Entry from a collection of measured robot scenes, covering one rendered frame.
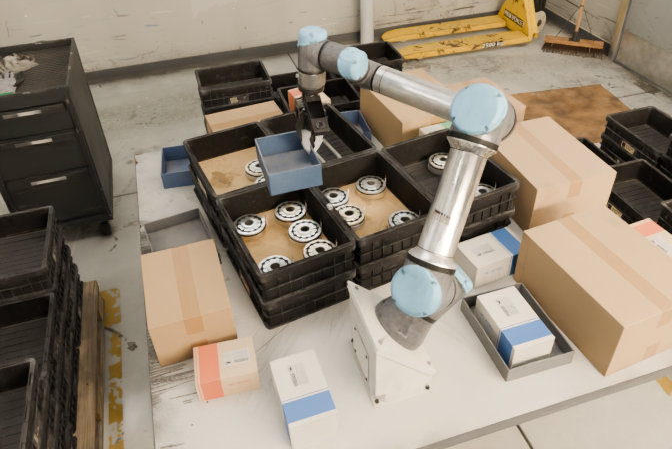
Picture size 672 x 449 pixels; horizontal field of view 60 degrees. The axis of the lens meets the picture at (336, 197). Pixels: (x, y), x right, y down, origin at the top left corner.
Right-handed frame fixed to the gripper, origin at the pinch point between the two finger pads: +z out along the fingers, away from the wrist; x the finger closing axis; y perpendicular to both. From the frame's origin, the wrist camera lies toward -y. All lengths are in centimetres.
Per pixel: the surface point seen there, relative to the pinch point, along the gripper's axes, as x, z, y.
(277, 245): 11.4, 30.5, -3.9
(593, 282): -64, 18, -52
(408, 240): -26.6, 25.4, -16.6
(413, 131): -53, 24, 43
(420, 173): -45, 26, 18
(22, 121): 103, 45, 123
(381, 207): -25.5, 27.7, 3.8
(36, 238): 97, 71, 70
